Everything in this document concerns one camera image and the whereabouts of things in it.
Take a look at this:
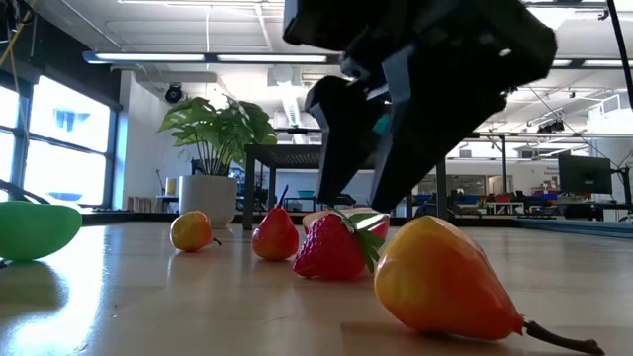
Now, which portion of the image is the black background monitor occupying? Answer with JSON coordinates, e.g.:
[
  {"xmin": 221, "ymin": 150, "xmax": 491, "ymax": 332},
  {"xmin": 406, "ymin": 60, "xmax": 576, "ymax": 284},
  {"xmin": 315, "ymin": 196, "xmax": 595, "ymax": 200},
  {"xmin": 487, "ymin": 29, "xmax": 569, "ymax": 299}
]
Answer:
[{"xmin": 558, "ymin": 153, "xmax": 613, "ymax": 195}]

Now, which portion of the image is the light wooden crate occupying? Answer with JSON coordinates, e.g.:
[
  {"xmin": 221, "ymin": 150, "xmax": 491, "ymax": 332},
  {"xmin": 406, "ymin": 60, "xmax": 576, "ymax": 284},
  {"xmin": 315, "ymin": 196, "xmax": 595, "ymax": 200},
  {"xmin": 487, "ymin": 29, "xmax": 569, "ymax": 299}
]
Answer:
[{"xmin": 127, "ymin": 196, "xmax": 159, "ymax": 214}]

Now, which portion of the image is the black ceiling rail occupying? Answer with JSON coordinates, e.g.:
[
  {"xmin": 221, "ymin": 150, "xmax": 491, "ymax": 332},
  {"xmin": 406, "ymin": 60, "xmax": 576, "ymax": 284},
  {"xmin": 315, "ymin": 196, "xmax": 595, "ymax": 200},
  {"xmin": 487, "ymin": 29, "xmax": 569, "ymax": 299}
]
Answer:
[{"xmin": 526, "ymin": 0, "xmax": 613, "ymax": 21}]

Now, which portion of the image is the orange toy pear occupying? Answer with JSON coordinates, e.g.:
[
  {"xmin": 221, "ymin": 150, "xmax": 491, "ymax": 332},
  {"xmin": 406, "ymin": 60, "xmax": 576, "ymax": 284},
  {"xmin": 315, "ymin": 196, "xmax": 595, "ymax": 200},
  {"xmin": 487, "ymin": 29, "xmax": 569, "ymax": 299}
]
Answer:
[
  {"xmin": 169, "ymin": 210, "xmax": 223, "ymax": 253},
  {"xmin": 374, "ymin": 216, "xmax": 605, "ymax": 356}
]

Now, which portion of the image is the large window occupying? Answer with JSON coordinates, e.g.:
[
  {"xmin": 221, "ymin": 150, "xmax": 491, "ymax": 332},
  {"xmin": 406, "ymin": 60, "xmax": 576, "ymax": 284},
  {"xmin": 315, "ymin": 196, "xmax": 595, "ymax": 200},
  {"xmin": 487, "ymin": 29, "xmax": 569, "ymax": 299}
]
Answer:
[{"xmin": 0, "ymin": 73, "xmax": 114, "ymax": 207}]

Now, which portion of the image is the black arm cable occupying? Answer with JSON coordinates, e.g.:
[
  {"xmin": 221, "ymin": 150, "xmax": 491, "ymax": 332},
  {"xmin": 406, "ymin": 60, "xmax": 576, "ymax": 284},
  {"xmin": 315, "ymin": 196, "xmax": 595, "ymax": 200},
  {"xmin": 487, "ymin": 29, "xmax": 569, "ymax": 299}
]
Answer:
[{"xmin": 606, "ymin": 0, "xmax": 633, "ymax": 110}]

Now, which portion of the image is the red toy apple half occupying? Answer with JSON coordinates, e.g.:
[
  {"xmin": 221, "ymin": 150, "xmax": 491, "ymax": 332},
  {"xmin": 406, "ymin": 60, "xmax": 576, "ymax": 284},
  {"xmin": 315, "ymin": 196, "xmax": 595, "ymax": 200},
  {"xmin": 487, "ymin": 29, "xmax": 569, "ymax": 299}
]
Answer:
[{"xmin": 301, "ymin": 208, "xmax": 392, "ymax": 239}]

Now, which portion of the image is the perforated metal shelf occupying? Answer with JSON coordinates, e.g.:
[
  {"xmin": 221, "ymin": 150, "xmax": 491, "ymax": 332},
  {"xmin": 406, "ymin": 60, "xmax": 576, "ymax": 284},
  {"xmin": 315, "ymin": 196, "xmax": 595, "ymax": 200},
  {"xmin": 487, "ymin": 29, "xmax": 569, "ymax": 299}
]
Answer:
[{"xmin": 241, "ymin": 143, "xmax": 449, "ymax": 231}]

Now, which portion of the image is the black monitor stand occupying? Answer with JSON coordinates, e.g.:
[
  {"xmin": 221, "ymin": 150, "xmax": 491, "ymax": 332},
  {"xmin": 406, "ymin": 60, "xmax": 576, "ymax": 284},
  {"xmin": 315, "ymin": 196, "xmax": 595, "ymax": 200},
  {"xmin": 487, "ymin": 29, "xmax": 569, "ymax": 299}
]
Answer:
[{"xmin": 612, "ymin": 165, "xmax": 633, "ymax": 205}]

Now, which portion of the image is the black curved bracket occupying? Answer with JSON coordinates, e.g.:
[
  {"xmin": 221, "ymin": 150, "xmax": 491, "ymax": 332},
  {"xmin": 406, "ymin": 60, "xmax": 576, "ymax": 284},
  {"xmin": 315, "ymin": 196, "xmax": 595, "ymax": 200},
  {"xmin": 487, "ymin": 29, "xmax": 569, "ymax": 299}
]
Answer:
[{"xmin": 0, "ymin": 178, "xmax": 50, "ymax": 205}]

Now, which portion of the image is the green plant in white pot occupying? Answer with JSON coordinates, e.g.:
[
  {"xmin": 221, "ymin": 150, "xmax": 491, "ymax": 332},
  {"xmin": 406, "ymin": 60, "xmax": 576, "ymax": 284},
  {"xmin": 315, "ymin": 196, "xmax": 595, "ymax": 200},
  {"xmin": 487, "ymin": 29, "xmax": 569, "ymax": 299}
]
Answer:
[{"xmin": 158, "ymin": 94, "xmax": 278, "ymax": 229}]

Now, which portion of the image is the yellow hanging cable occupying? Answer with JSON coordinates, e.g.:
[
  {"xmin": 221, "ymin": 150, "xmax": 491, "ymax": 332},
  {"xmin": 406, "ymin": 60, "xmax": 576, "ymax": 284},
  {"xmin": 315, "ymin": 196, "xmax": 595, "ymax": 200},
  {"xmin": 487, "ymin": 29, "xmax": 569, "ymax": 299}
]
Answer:
[{"xmin": 0, "ymin": 9, "xmax": 37, "ymax": 68}]

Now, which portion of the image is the red toy pear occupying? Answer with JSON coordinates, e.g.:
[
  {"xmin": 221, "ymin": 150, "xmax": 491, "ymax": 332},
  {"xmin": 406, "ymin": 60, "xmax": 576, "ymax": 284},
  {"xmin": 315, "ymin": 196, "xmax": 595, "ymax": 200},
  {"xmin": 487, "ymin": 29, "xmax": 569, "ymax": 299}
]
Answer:
[{"xmin": 251, "ymin": 185, "xmax": 301, "ymax": 262}]

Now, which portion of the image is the red toy strawberry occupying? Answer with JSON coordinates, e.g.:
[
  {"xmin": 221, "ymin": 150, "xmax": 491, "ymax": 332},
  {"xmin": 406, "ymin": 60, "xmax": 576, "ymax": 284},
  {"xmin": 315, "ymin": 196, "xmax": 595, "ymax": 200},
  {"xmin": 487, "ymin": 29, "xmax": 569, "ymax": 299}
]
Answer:
[{"xmin": 292, "ymin": 212, "xmax": 388, "ymax": 281}]

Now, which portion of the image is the black metal gantry frame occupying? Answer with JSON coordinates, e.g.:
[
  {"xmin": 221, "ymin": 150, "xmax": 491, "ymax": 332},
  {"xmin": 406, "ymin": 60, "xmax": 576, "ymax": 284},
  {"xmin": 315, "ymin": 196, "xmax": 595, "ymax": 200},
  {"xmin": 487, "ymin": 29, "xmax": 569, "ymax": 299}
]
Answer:
[{"xmin": 274, "ymin": 127, "xmax": 510, "ymax": 199}]

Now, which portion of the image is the white background table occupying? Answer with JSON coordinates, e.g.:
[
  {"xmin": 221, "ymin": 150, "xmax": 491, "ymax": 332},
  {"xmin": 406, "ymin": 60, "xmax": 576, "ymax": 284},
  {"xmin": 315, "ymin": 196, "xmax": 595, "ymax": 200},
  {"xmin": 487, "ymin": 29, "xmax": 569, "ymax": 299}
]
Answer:
[{"xmin": 487, "ymin": 201, "xmax": 525, "ymax": 215}]

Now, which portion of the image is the overhead LED light bar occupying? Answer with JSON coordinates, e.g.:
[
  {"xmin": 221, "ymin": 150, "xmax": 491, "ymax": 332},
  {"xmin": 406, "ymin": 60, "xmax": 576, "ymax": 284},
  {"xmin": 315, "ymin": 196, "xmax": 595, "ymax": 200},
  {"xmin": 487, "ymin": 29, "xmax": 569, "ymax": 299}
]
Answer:
[{"xmin": 82, "ymin": 48, "xmax": 633, "ymax": 69}]

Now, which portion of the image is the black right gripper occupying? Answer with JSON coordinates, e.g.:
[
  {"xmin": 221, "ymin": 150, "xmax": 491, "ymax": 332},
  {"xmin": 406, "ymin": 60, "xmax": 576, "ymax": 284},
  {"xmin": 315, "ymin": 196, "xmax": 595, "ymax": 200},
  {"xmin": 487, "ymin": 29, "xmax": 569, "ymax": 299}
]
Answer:
[{"xmin": 284, "ymin": 0, "xmax": 558, "ymax": 214}]

